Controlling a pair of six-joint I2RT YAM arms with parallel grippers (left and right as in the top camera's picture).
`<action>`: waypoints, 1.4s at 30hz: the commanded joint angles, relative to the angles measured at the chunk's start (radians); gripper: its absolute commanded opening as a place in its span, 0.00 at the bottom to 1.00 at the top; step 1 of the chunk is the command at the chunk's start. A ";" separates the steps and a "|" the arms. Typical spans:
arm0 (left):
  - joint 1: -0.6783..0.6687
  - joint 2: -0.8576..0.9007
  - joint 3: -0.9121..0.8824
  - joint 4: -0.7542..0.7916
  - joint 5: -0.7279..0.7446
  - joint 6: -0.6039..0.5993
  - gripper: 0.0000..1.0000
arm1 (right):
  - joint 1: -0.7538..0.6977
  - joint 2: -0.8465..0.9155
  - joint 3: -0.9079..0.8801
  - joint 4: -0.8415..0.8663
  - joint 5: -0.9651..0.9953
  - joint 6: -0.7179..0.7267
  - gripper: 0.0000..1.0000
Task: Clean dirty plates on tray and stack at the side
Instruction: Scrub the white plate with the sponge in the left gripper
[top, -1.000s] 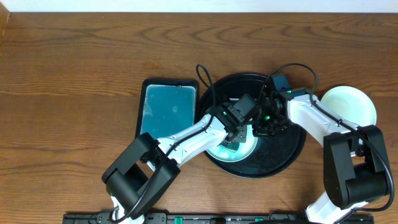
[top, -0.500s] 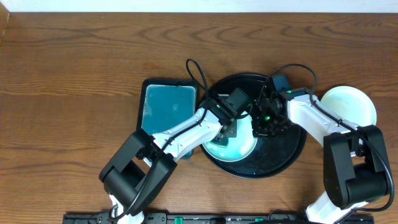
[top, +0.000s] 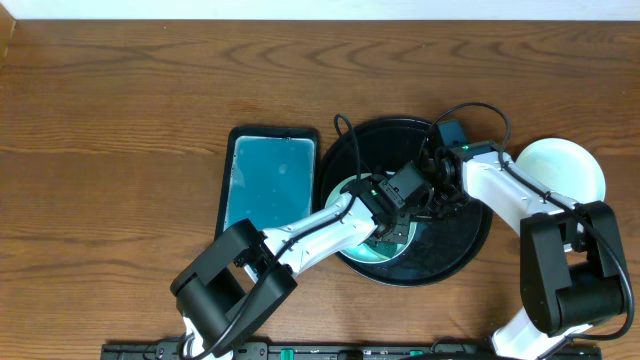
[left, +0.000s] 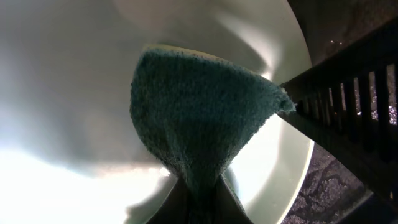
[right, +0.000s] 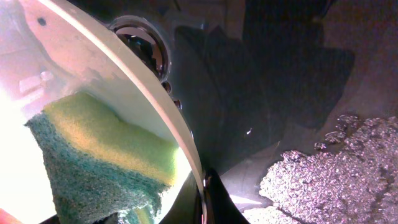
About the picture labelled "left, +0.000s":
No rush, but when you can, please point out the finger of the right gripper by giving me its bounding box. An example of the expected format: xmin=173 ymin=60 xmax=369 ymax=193
xmin=281 ymin=19 xmax=397 ymax=202

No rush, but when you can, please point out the green yellow sponge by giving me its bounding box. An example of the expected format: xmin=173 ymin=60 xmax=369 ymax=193
xmin=130 ymin=45 xmax=295 ymax=198

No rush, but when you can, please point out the round black serving tray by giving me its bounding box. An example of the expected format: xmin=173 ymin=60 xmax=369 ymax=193
xmin=284 ymin=0 xmax=397 ymax=223

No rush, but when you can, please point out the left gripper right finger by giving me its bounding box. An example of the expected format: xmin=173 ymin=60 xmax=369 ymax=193
xmin=210 ymin=175 xmax=252 ymax=224

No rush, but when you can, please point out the pale green plate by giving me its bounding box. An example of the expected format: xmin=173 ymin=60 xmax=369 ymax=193
xmin=1 ymin=0 xmax=312 ymax=223

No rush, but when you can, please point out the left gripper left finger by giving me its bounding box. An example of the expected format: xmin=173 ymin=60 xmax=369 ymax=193
xmin=147 ymin=178 xmax=192 ymax=224

